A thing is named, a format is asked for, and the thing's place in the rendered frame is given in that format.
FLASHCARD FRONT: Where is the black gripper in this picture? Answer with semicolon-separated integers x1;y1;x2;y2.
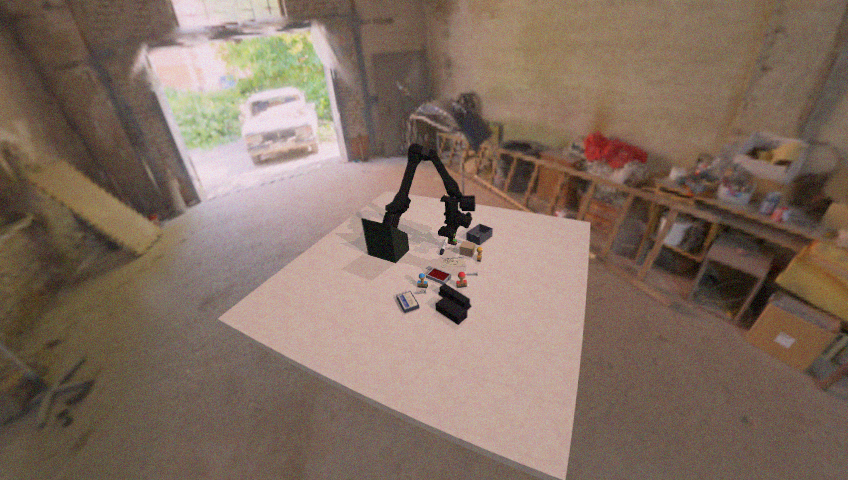
438;210;460;241

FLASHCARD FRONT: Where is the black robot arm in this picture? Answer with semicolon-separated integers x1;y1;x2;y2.
382;143;476;229

